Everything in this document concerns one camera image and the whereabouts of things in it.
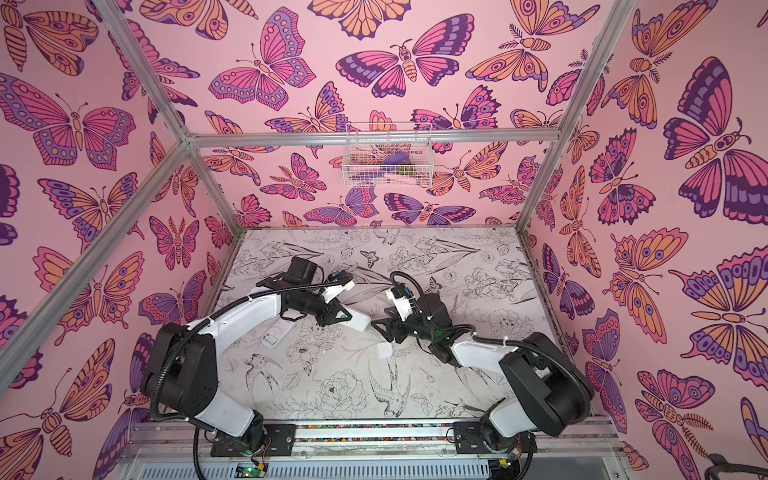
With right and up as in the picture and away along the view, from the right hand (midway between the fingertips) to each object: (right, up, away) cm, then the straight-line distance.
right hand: (380, 313), depth 84 cm
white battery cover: (+1, -12, +6) cm, 13 cm away
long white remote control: (-32, -8, +8) cm, 34 cm away
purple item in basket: (+5, +48, +12) cm, 49 cm away
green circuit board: (-32, -36, -11) cm, 49 cm away
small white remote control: (-7, -3, +3) cm, 8 cm away
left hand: (-9, 0, +1) cm, 9 cm away
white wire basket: (+2, +49, +13) cm, 51 cm away
